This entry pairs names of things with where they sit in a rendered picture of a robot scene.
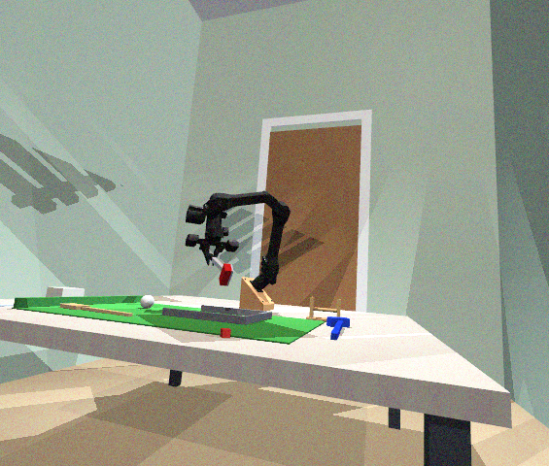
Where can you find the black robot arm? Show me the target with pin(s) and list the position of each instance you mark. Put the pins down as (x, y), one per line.
(215, 209)

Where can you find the white block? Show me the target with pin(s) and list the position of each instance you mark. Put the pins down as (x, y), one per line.
(64, 292)

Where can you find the white golf ball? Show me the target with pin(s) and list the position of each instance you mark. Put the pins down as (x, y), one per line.
(147, 301)

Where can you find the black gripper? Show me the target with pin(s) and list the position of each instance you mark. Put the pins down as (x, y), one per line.
(230, 245)

